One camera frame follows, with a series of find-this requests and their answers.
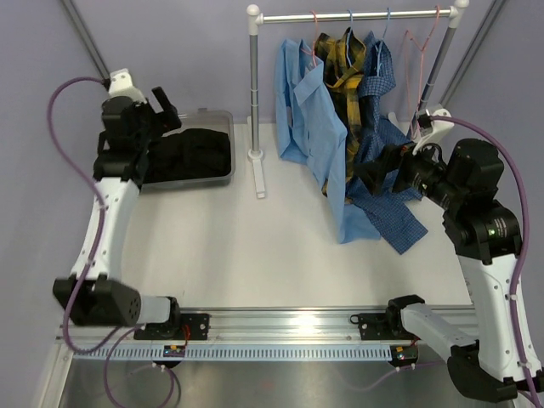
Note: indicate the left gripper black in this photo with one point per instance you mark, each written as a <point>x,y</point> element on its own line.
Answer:
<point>162,121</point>

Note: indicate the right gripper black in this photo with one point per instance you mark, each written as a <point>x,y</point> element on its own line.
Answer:
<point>388,160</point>

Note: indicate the black shirt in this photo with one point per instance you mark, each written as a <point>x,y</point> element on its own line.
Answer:
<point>195,153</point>

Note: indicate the dark blue checked shirt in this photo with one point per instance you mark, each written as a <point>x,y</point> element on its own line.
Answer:
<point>387,211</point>

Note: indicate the blue hanger for checked shirt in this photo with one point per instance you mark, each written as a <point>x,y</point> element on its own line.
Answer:
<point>380,43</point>

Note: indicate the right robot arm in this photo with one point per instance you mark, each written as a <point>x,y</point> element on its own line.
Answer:
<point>499,363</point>

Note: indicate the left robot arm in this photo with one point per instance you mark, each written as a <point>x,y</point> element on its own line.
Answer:
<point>94,294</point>

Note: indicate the light blue shirt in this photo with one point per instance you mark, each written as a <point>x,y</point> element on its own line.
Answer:
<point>309,132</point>

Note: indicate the yellow plaid shirt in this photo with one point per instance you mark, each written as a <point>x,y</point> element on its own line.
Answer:
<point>343,84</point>

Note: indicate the blue hanger for plaid shirt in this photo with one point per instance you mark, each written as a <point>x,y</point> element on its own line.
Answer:
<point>348,38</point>

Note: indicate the clear plastic storage bin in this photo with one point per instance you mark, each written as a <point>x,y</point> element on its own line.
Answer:
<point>218,120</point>

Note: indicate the metal clothes rack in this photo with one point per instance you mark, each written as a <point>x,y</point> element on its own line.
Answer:
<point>255,19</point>

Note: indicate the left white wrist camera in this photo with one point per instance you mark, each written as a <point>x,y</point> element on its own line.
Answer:
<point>121,85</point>

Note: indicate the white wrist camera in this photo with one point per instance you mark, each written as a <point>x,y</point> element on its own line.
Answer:
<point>429,127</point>
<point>121,85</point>

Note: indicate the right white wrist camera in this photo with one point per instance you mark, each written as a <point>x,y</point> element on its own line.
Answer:
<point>429,127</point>

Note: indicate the left aluminium frame post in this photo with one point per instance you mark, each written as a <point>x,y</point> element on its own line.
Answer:
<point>82,31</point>

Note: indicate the aluminium frame post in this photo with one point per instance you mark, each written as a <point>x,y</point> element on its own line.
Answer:
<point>82,31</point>
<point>492,14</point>

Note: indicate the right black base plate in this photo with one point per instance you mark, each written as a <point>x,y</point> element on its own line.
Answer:
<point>376,326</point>

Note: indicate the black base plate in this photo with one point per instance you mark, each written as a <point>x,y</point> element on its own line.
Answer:
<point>376,326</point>
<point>195,326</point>

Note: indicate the right aluminium frame post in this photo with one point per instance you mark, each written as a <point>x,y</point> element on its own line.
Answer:
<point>492,14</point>

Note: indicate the slotted cable duct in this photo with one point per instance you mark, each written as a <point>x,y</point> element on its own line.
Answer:
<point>245,352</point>

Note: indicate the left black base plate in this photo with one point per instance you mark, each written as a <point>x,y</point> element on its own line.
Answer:
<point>195,326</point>

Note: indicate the aluminium mounting rail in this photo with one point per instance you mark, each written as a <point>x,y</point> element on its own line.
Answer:
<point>262,325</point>

